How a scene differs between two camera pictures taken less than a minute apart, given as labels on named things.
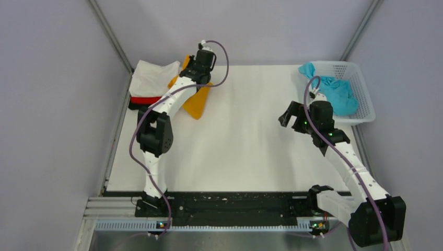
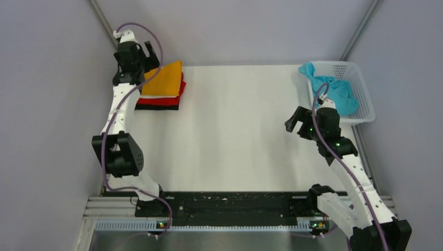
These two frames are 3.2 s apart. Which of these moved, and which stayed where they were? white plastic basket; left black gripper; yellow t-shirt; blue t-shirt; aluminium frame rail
Moved: left black gripper; yellow t-shirt
Stayed: white plastic basket; blue t-shirt; aluminium frame rail
